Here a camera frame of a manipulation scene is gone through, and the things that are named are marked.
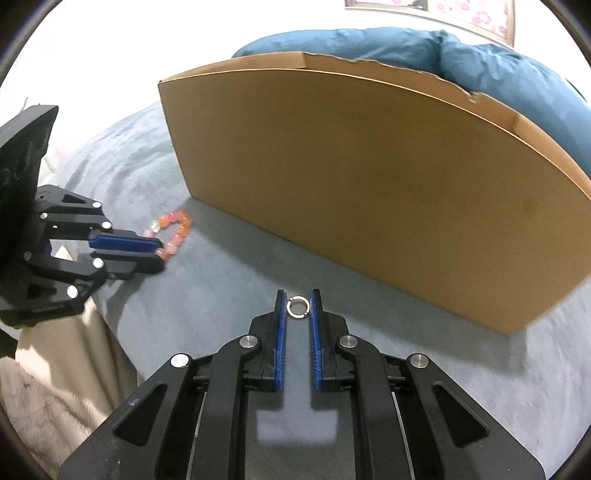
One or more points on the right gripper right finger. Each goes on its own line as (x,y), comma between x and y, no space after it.
(316,340)

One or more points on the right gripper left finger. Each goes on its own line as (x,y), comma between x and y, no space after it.
(280,313)

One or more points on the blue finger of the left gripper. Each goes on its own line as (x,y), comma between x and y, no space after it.
(127,269)
(125,244)

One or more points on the left knit sleeve forearm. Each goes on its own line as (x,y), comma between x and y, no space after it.
(68,375)

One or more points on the grey bed sheet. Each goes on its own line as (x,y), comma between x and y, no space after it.
(535,383)

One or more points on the brown cardboard box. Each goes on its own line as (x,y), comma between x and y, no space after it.
(453,197)

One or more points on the blue duvet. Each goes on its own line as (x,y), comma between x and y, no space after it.
(522,83)

